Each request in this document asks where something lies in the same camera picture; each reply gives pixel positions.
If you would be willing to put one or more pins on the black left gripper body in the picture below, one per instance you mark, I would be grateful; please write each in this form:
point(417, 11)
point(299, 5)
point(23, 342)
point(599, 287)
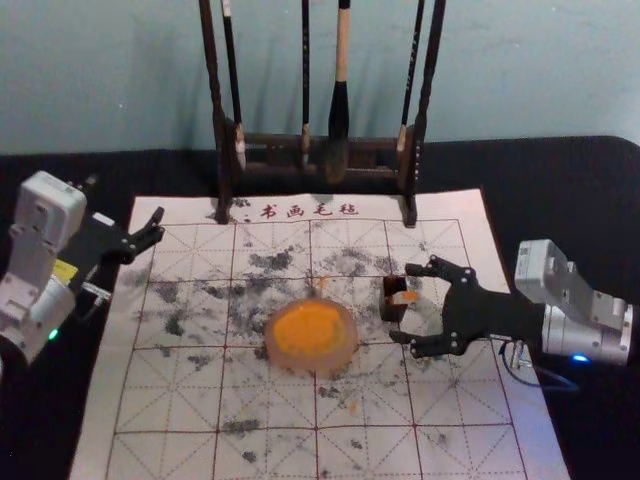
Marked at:
point(100, 245)

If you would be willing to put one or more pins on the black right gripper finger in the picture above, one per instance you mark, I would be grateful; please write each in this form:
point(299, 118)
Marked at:
point(450, 272)
point(440, 344)

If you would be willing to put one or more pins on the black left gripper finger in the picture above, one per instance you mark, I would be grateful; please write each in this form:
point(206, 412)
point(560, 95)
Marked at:
point(149, 224)
point(150, 240)

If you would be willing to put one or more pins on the black table cloth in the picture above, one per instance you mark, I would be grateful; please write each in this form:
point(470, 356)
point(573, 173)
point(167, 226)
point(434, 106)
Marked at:
point(575, 200)

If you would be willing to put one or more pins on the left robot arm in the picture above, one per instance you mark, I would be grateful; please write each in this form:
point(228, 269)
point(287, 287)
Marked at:
point(40, 250)

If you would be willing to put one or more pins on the thin dark calligraphy brush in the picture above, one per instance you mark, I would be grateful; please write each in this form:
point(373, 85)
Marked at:
point(232, 75)
point(305, 75)
point(411, 85)

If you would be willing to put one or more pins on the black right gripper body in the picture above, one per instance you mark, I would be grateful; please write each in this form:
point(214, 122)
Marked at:
point(490, 315)

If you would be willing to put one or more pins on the white felt mat red grid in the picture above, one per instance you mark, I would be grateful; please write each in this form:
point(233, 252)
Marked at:
point(200, 400)

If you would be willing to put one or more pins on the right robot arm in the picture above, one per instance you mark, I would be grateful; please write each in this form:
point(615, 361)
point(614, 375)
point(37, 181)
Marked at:
point(575, 310)

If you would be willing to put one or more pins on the round dish with orange paint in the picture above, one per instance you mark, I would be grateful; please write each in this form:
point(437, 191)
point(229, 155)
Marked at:
point(310, 335)

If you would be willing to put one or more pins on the dark wooden brush rack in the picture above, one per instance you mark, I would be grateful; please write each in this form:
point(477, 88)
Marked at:
point(370, 172)

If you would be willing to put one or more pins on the small black orange block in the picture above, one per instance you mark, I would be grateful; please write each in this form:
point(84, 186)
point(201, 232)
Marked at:
point(392, 302)

